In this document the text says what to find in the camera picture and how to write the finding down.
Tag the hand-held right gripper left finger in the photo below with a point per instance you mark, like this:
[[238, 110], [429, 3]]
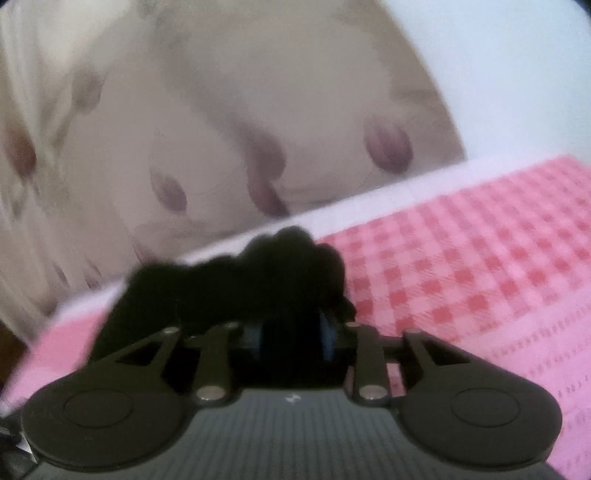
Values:
[[253, 344]]

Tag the pink checked bed sheet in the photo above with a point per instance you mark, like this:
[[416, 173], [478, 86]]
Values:
[[485, 258]]

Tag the black small garment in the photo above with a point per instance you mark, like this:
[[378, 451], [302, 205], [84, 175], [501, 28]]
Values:
[[258, 277]]

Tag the beige floral curtain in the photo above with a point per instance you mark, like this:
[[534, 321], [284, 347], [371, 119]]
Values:
[[207, 115]]

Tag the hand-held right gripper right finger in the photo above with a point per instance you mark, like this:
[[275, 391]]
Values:
[[328, 344]]

